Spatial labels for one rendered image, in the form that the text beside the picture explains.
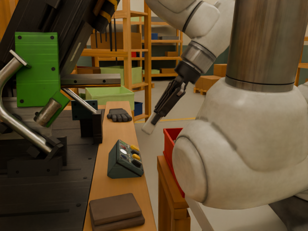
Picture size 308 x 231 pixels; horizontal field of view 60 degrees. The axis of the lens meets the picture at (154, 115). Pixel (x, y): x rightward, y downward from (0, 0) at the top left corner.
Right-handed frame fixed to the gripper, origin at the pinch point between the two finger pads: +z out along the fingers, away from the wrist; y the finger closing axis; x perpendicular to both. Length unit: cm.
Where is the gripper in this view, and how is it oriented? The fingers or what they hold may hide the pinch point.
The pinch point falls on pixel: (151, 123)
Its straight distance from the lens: 80.6
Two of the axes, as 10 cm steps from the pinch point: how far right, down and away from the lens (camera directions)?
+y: -1.3, -2.5, 9.6
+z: -5.7, 8.1, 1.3
